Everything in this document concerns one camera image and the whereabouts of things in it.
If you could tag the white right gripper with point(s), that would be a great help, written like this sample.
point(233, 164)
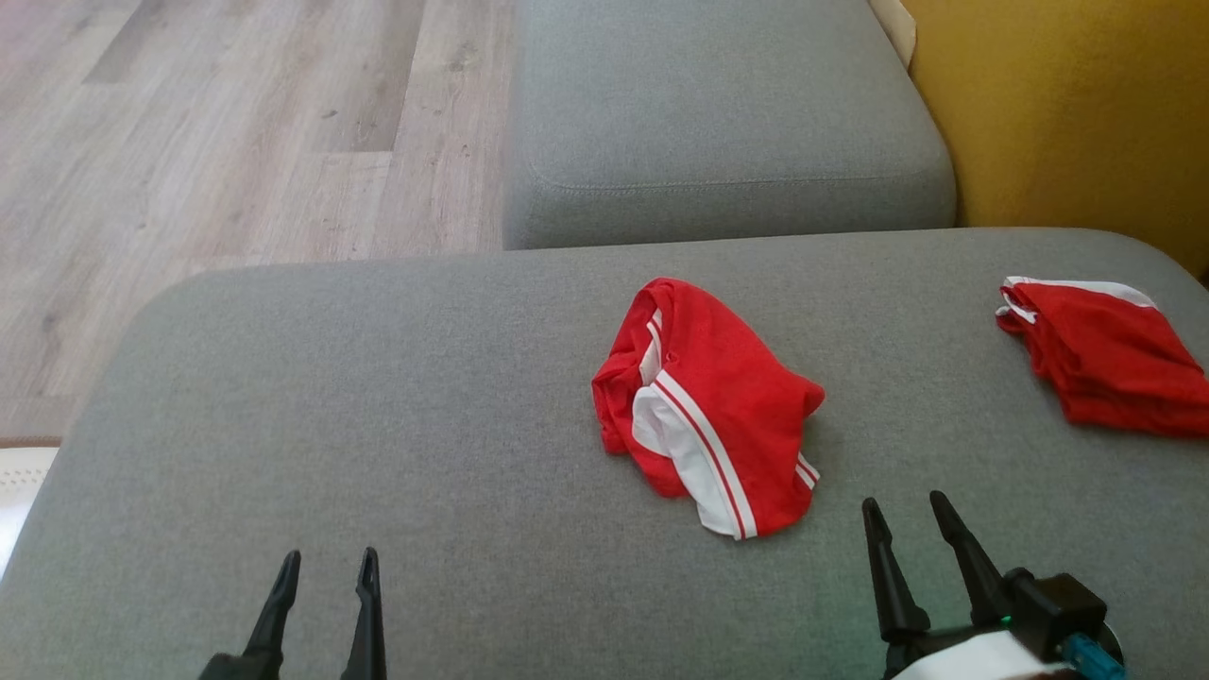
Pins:
point(973, 656)

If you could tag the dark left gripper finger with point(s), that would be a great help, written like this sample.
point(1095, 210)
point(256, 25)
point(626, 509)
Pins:
point(368, 633)
point(264, 633)

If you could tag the red shorts wide white stripe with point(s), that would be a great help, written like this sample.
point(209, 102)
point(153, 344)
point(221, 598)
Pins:
point(1105, 359)

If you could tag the red shorts thin striped trim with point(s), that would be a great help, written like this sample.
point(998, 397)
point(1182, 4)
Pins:
point(737, 378)

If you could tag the large grey sofa seat cushion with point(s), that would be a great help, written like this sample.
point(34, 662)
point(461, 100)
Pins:
point(378, 425)

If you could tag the cream rug with brown edge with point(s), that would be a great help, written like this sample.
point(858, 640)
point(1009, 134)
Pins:
point(19, 491)

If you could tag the large yellow sofa back cushion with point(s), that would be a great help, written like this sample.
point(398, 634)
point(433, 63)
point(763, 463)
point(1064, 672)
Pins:
point(1067, 113)

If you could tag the small grey sofa seat cushion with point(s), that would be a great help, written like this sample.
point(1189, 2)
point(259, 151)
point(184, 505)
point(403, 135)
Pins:
point(718, 113)

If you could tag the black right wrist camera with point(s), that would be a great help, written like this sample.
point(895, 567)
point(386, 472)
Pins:
point(1058, 609)

